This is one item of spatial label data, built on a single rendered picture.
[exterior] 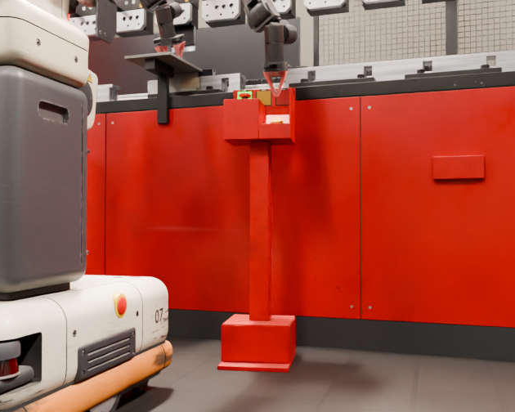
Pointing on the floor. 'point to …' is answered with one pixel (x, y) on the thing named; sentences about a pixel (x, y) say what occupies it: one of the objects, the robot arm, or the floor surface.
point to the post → (451, 28)
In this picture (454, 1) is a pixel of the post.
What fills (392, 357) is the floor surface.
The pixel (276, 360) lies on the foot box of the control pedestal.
